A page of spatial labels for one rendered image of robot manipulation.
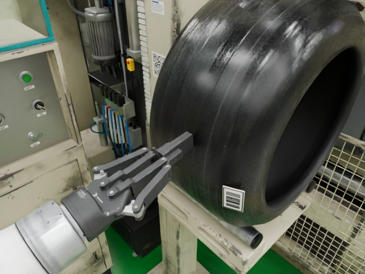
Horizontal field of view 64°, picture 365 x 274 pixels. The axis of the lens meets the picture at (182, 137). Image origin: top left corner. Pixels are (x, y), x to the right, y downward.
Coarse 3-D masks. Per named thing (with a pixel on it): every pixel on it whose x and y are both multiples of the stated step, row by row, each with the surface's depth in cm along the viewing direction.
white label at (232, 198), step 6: (228, 192) 53; (234, 192) 52; (240, 192) 52; (228, 198) 54; (234, 198) 53; (240, 198) 53; (228, 204) 55; (234, 204) 54; (240, 204) 54; (240, 210) 55
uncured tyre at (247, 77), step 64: (256, 0) 54; (320, 0) 51; (192, 64) 53; (256, 64) 46; (320, 64) 50; (192, 128) 53; (256, 128) 47; (320, 128) 89; (192, 192) 63; (256, 192) 56
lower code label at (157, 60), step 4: (152, 52) 84; (152, 56) 85; (156, 56) 83; (160, 56) 82; (164, 56) 80; (152, 60) 85; (156, 60) 84; (160, 60) 83; (164, 60) 81; (156, 64) 85; (160, 64) 83; (156, 68) 85; (160, 68) 84; (156, 72) 86; (156, 76) 87
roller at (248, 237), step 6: (174, 186) 90; (192, 198) 85; (198, 204) 84; (204, 210) 83; (222, 222) 78; (228, 228) 77; (234, 228) 76; (240, 228) 75; (246, 228) 74; (252, 228) 74; (234, 234) 76; (240, 234) 74; (246, 234) 73; (252, 234) 73; (258, 234) 73; (246, 240) 73; (252, 240) 72; (258, 240) 72; (252, 246) 72
